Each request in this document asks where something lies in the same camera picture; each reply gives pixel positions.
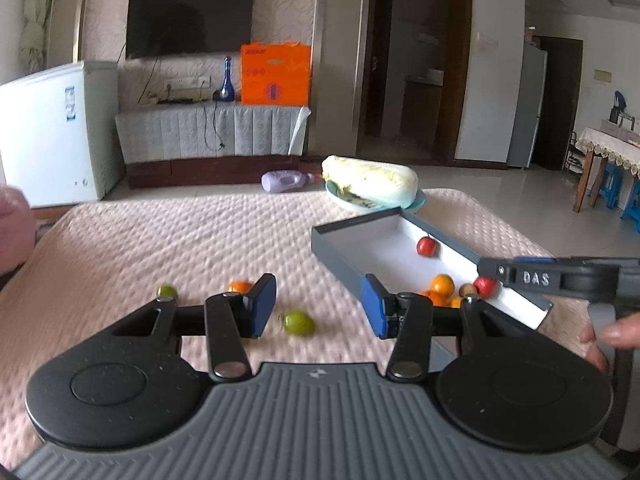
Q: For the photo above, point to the metal shoe rack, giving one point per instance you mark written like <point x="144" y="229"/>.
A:
<point x="573" y="152"/>

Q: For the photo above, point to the pink quilted blanket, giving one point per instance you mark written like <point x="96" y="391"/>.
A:
<point x="150" y="240"/>

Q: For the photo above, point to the orange gift box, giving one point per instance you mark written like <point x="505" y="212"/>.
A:
<point x="275" y="75"/>

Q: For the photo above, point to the smooth round orange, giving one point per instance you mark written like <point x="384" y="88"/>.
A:
<point x="442" y="284"/>

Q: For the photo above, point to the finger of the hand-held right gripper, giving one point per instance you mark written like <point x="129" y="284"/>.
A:
<point x="492" y="271"/>
<point x="535" y="259"/>

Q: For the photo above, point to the yellow wall panel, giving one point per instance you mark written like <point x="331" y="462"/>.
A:
<point x="603" y="76"/>

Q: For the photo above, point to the red apple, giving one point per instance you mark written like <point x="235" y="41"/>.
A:
<point x="427" y="246"/>
<point x="486" y="287"/>

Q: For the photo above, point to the white plastic sheet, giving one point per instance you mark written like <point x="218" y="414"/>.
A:
<point x="299" y="130"/>

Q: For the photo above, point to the white chest freezer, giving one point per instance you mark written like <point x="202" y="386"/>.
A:
<point x="45" y="130"/>

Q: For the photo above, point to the grey cardboard box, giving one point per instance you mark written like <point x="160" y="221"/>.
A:
<point x="350" y="255"/>

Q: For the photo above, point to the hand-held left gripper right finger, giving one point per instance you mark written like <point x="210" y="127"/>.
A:
<point x="372" y="305"/>

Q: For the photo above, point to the tangerine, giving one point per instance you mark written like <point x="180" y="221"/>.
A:
<point x="436" y="300"/>
<point x="455" y="302"/>

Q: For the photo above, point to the napa cabbage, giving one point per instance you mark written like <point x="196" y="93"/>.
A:
<point x="370" y="180"/>

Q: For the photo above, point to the black television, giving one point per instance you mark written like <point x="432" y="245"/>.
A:
<point x="190" y="20"/>

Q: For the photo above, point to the large orange with stem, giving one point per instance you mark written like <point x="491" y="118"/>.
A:
<point x="240" y="287"/>

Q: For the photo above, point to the blue plastic stool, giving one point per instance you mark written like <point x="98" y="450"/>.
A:
<point x="632" y="207"/>
<point x="607" y="185"/>

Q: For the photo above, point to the purple detergent bottle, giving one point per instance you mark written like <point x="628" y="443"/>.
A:
<point x="282" y="181"/>

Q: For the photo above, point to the person's right hand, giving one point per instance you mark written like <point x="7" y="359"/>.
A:
<point x="622" y="332"/>

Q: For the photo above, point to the blue glass bottle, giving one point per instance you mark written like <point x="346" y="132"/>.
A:
<point x="226" y="91"/>

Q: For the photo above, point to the dark wooden door frame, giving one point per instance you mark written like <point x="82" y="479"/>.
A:
<point x="462" y="60"/>

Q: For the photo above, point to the round green lime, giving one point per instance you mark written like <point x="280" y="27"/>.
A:
<point x="167" y="291"/>

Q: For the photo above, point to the white wall switch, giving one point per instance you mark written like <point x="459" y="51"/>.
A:
<point x="487" y="41"/>

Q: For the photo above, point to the teal plate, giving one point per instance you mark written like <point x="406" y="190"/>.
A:
<point x="417" y="202"/>

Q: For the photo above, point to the black power strip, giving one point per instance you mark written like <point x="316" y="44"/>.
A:
<point x="175" y="100"/>

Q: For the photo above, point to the pink plush toy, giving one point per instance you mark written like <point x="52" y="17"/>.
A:
<point x="15" y="230"/>

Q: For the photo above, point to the green tomato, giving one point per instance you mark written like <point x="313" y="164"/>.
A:
<point x="300" y="323"/>

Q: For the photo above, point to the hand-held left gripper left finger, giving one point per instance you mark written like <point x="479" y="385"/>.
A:
<point x="262" y="305"/>

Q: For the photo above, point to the white wall socket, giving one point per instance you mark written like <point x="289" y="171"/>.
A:
<point x="187" y="83"/>

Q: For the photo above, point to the grey refrigerator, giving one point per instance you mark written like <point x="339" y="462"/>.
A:
<point x="525" y="110"/>

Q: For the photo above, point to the cloth-covered television cabinet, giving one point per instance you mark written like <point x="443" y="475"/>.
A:
<point x="165" y="135"/>

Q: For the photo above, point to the tied pale curtain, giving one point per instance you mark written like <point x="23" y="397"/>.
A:
<point x="37" y="20"/>

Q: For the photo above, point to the table with lace cloth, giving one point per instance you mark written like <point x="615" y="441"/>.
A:
<point x="607" y="147"/>

